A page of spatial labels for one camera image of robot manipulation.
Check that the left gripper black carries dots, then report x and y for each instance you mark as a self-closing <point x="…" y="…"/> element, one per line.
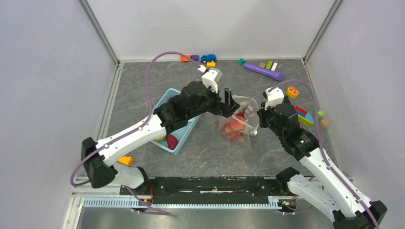
<point x="224" y="109"/>

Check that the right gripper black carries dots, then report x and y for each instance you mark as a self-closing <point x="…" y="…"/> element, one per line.
<point x="261" y="112"/>

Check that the orange peach toy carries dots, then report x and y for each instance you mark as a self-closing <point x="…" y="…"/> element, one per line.
<point x="237" y="123"/>

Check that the clear polka dot zip bag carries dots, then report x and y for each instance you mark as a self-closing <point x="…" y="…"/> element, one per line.
<point x="249" y="107"/>

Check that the green cabbage toy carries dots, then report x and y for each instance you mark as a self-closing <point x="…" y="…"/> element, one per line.
<point x="160" y="139"/>

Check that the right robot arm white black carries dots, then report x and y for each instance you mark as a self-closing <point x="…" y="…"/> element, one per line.
<point x="344" y="204"/>

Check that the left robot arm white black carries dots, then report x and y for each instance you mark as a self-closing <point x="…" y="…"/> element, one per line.
<point x="99" y="158"/>

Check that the yellow butterfly duplo block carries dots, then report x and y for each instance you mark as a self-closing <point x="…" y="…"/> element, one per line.
<point x="292" y="92"/>

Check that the multicolour duplo stack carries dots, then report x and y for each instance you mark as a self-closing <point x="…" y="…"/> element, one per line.
<point x="304" y="116"/>

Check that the teal block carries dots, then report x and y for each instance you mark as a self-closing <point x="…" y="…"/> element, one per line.
<point x="241" y="61"/>

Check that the purple toy flashlight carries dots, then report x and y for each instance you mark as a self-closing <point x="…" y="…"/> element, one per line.
<point x="278" y="76"/>

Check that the blue toy car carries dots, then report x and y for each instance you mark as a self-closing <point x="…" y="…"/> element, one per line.
<point x="208" y="58"/>

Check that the tan wooden cube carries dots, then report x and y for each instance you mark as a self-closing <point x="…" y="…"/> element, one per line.
<point x="324" y="123"/>

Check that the white block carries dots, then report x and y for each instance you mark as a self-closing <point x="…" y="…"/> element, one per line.
<point x="274" y="66"/>

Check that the green lego block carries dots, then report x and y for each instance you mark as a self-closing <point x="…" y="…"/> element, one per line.
<point x="269" y="65"/>

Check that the purple block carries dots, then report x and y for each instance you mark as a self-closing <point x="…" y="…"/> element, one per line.
<point x="195" y="57"/>

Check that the light blue plastic basket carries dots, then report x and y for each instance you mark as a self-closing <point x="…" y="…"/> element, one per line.
<point x="181" y="134"/>

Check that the orange block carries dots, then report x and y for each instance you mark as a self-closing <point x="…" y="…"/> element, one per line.
<point x="186" y="58"/>

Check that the magenta fruit toy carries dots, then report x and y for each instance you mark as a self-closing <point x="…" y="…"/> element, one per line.
<point x="172" y="141"/>

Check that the yellow wedge block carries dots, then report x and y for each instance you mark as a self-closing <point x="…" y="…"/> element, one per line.
<point x="126" y="160"/>

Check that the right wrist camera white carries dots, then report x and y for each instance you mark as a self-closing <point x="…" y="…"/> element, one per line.
<point x="274" y="96"/>

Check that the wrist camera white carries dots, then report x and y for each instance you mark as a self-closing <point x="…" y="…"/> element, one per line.
<point x="274" y="96"/>
<point x="211" y="77"/>

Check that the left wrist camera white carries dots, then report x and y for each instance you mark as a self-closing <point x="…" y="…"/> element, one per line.
<point x="211" y="77"/>

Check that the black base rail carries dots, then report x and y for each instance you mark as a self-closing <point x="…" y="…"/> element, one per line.
<point x="212" y="190"/>

